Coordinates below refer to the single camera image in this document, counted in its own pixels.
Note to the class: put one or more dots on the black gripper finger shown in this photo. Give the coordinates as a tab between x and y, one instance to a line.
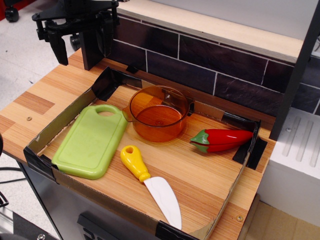
59	47
104	32

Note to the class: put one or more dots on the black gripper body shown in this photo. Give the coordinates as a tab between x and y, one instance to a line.
73	16

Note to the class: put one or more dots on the yellow handled toy knife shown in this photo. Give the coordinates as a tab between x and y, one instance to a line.
157	186

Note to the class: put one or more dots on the orange transparent pot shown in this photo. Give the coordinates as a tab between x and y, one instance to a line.
158	113

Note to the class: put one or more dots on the black caster wheel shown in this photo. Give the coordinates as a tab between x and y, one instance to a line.
11	14

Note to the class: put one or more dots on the green cutting board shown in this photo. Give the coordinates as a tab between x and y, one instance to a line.
90	144

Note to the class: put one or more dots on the red toy chili pepper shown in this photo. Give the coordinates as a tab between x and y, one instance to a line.
217	140

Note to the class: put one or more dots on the white sink drainboard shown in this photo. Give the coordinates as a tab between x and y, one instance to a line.
291	181

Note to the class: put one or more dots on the dark post left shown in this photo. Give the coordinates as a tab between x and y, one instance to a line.
90	51

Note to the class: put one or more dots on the dark post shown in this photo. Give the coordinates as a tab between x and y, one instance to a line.
90	51
297	73

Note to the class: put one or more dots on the dark post right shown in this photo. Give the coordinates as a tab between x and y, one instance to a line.
297	73

